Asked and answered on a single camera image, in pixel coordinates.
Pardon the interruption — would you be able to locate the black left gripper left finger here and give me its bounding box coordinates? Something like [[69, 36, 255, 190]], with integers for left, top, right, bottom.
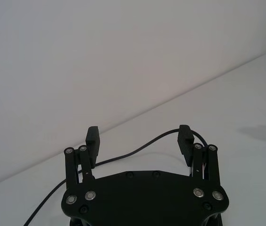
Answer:
[[64, 126, 100, 189]]

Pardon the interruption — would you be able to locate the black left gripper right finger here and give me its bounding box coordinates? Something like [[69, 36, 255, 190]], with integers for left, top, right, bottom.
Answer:
[[176, 124, 219, 187]]

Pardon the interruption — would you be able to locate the thin black cable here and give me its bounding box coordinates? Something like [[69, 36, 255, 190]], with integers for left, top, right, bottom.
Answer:
[[22, 128, 207, 226]]

